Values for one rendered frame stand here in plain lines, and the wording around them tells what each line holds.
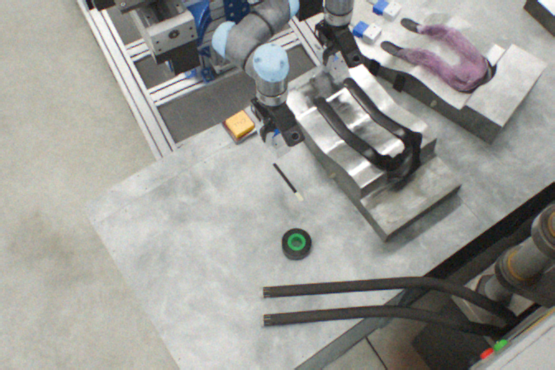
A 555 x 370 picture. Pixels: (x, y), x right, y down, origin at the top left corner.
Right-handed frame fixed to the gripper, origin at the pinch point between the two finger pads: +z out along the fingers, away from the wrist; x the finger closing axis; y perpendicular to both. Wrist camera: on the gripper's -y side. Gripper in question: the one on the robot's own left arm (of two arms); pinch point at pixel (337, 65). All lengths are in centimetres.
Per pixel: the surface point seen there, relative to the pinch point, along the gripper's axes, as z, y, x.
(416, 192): 4.4, -42.7, 4.9
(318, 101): 1.8, -5.7, 10.9
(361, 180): -2.9, -33.6, 17.7
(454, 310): 22, -72, 12
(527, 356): -57, -87, 35
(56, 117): 91, 96, 75
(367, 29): 2.3, 6.5, -16.5
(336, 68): -1.3, -1.3, 1.4
